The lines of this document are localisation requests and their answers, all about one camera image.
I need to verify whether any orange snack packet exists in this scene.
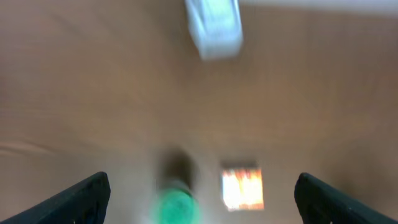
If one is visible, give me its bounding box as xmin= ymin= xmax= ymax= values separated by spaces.
xmin=221 ymin=167 xmax=264 ymax=212

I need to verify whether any white barcode scanner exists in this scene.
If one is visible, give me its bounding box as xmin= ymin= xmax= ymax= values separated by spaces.
xmin=185 ymin=0 xmax=243 ymax=60

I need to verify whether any green lid jar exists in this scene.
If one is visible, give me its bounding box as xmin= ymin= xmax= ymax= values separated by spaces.
xmin=152 ymin=179 xmax=200 ymax=224

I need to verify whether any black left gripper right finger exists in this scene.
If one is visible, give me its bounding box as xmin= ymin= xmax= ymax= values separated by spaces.
xmin=294 ymin=172 xmax=397 ymax=224

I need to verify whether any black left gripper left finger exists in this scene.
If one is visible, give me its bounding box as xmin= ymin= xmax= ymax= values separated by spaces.
xmin=1 ymin=172 xmax=111 ymax=224

